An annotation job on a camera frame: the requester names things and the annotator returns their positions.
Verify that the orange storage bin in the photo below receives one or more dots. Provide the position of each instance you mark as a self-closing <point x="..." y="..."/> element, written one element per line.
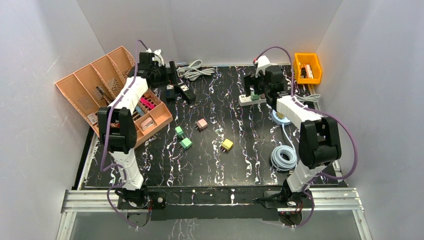
<point x="307" y="69"/>

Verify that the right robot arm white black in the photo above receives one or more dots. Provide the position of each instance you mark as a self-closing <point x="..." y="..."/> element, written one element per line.
<point x="319" y="140"/>

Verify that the pink file rack organizer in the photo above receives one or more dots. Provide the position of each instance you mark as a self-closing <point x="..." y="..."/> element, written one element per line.
<point x="89" y="88"/>

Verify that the yellow plug on round socket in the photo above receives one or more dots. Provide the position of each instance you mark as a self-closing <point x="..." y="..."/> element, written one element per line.
<point x="280" y="115"/>

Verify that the white power strip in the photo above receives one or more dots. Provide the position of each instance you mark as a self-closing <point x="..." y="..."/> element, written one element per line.
<point x="244" y="100"/>

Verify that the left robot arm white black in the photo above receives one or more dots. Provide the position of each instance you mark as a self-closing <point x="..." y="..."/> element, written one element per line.
<point x="116" y="126"/>

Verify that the green plug adapter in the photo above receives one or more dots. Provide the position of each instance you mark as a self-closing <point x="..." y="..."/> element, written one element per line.
<point x="179" y="132"/>
<point x="185" y="144"/>

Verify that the green plug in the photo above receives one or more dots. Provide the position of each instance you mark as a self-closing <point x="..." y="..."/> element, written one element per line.
<point x="254" y="97"/>

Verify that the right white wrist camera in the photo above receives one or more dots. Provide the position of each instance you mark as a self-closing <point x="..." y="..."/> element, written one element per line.
<point x="261" y="63"/>

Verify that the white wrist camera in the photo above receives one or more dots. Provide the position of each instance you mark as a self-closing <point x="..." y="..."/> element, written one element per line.
<point x="261" y="63"/>
<point x="156" y="56"/>

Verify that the yellow plug adapter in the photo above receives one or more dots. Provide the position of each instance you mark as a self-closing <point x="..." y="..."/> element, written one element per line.
<point x="226" y="145"/>

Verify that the pink stapler in tray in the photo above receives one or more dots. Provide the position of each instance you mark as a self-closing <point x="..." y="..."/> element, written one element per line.
<point x="147" y="123"/>

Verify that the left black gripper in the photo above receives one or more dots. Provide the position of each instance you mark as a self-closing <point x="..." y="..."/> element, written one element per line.
<point x="171" y="73"/>

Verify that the magenta item in tray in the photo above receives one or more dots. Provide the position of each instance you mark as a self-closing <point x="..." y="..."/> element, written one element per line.
<point x="147" y="103"/>

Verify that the round blue socket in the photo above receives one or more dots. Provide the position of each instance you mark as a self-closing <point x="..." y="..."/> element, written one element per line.
<point x="281" y="122"/>

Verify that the pink plug adapter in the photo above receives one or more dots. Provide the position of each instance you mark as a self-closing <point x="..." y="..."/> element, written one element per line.
<point x="201" y="124"/>

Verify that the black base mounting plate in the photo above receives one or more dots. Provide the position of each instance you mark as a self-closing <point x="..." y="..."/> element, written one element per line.
<point x="225" y="202"/>

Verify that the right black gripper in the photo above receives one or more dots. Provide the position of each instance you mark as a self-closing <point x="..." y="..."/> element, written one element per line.
<point x="251" y="80"/>

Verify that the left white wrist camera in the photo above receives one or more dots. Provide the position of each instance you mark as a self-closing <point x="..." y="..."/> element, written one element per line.
<point x="156" y="56"/>

